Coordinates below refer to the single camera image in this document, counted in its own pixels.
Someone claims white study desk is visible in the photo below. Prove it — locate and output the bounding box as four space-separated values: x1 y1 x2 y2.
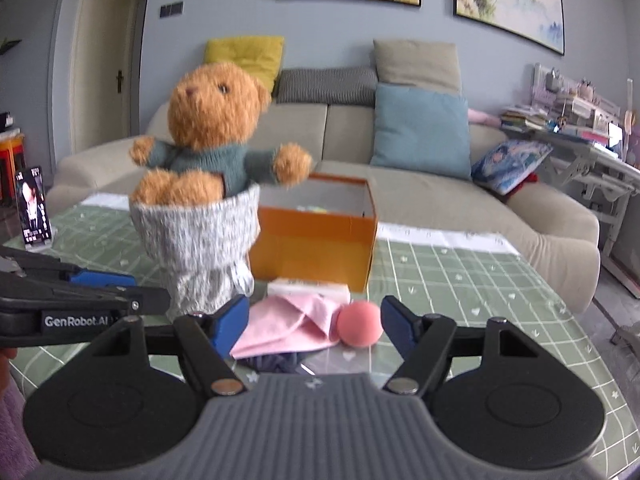
500 62 640 301

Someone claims pink foam ball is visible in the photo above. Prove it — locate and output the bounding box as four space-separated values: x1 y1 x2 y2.
336 301 386 348

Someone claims grey knitted wrap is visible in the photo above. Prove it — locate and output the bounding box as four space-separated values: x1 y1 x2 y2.
129 183 262 317

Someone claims white printed soft packet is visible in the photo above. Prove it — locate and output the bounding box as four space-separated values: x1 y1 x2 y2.
267 279 351 305

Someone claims red stool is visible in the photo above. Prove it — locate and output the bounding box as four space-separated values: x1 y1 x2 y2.
0 135 27 206

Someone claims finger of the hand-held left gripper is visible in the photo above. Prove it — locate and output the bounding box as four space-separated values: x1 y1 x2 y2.
0 280 172 314
0 246 137 289

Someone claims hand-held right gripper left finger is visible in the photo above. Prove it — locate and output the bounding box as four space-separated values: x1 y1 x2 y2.
116 294 249 395

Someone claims grey phone stand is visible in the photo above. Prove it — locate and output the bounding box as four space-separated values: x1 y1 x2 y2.
22 227 58 253

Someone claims yellow pillow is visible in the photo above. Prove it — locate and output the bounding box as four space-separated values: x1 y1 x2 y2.
203 36 285 96

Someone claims black smartphone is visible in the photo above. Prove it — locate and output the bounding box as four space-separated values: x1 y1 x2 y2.
15 166 55 246

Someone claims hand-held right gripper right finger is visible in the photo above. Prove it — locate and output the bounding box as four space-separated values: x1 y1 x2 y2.
381 295 533 395

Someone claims stack of books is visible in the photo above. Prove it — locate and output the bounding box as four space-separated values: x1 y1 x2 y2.
500 105 551 132

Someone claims grey striped pillow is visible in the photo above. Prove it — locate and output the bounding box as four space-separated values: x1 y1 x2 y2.
276 67 378 107

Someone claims pink cloth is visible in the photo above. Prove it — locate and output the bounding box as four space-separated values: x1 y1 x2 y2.
231 294 351 359

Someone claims illustrated book on sofa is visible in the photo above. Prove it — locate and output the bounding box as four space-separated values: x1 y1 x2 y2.
471 140 555 196

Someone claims grey chair base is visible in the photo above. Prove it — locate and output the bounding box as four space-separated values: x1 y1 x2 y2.
612 325 640 361

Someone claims orange cardboard box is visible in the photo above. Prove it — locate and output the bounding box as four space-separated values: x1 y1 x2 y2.
248 173 379 293

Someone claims light blue pillow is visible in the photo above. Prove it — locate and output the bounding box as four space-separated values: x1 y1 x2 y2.
370 83 473 182

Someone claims beige sofa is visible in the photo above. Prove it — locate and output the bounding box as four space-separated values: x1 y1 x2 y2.
47 65 601 313

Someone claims pink plush item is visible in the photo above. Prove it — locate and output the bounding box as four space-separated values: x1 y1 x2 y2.
467 106 502 127

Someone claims brown teddy bear green sweater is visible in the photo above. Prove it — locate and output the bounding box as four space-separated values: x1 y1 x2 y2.
129 61 313 207

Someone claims beige pillow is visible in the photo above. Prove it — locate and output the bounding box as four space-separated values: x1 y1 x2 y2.
372 39 462 93

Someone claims cream door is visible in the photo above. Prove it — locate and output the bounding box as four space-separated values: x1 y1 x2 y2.
70 0 143 156

